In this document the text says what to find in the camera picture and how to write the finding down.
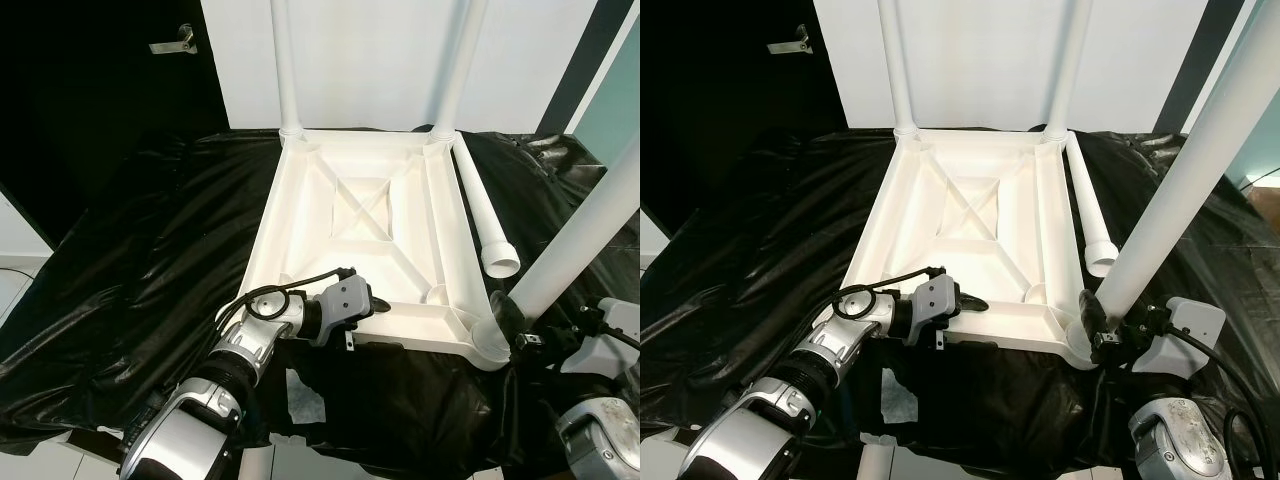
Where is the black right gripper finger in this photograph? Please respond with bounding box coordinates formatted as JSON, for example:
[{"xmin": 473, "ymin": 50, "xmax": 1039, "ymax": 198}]
[
  {"xmin": 1079, "ymin": 289, "xmax": 1110, "ymax": 347},
  {"xmin": 489, "ymin": 291, "xmax": 527, "ymax": 347}
]

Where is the black plastic cover sheet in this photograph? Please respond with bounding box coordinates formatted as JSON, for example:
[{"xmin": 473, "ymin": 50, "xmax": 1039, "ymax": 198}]
[
  {"xmin": 640, "ymin": 128, "xmax": 1280, "ymax": 471},
  {"xmin": 0, "ymin": 128, "xmax": 641, "ymax": 471}
]

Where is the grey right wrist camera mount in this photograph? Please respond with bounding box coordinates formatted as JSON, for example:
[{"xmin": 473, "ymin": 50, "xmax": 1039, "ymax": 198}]
[
  {"xmin": 1130, "ymin": 297, "xmax": 1226, "ymax": 379},
  {"xmin": 560, "ymin": 297, "xmax": 641, "ymax": 376}
]

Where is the black door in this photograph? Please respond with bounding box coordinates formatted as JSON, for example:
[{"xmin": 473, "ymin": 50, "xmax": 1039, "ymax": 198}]
[
  {"xmin": 640, "ymin": 0, "xmax": 849, "ymax": 246},
  {"xmin": 0, "ymin": 0, "xmax": 233, "ymax": 251}
]

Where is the black vertical wall strip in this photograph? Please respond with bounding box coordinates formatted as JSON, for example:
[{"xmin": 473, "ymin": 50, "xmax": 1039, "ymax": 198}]
[
  {"xmin": 1155, "ymin": 0, "xmax": 1246, "ymax": 134},
  {"xmin": 540, "ymin": 0, "xmax": 626, "ymax": 136}
]

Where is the white plastic table top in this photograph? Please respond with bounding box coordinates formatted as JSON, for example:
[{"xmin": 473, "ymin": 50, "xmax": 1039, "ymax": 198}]
[
  {"xmin": 240, "ymin": 128, "xmax": 516, "ymax": 376},
  {"xmin": 840, "ymin": 128, "xmax": 1101, "ymax": 373}
]

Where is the silver door handle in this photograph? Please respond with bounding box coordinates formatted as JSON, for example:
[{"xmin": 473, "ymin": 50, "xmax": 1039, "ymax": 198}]
[
  {"xmin": 150, "ymin": 25, "xmax": 198, "ymax": 56},
  {"xmin": 768, "ymin": 25, "xmax": 813, "ymax": 56}
]

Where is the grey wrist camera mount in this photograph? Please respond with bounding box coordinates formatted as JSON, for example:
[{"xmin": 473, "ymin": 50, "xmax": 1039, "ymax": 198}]
[
  {"xmin": 1130, "ymin": 297, "xmax": 1226, "ymax": 379},
  {"xmin": 560, "ymin": 297, "xmax": 641, "ymax": 376},
  {"xmin": 318, "ymin": 277, "xmax": 376, "ymax": 346},
  {"xmin": 905, "ymin": 277, "xmax": 963, "ymax": 346}
]

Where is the white support table post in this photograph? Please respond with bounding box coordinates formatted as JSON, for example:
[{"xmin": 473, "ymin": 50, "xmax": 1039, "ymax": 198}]
[
  {"xmin": 240, "ymin": 445, "xmax": 276, "ymax": 480},
  {"xmin": 860, "ymin": 445, "xmax": 896, "ymax": 480}
]

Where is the white plastic table leg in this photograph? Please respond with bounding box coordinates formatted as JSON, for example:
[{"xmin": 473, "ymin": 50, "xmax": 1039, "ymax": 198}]
[
  {"xmin": 1063, "ymin": 132, "xmax": 1119, "ymax": 279},
  {"xmin": 508, "ymin": 130, "xmax": 641, "ymax": 321},
  {"xmin": 452, "ymin": 135, "xmax": 523, "ymax": 279},
  {"xmin": 432, "ymin": 0, "xmax": 489, "ymax": 149},
  {"xmin": 270, "ymin": 0, "xmax": 306, "ymax": 146},
  {"xmin": 1040, "ymin": 0, "xmax": 1093, "ymax": 146},
  {"xmin": 1095, "ymin": 0, "xmax": 1280, "ymax": 321},
  {"xmin": 878, "ymin": 0, "xmax": 919, "ymax": 141}
]

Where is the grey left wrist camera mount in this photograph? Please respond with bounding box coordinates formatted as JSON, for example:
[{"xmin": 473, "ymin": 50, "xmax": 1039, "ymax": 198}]
[
  {"xmin": 318, "ymin": 277, "xmax": 376, "ymax": 346},
  {"xmin": 905, "ymin": 277, "xmax": 963, "ymax": 346}
]

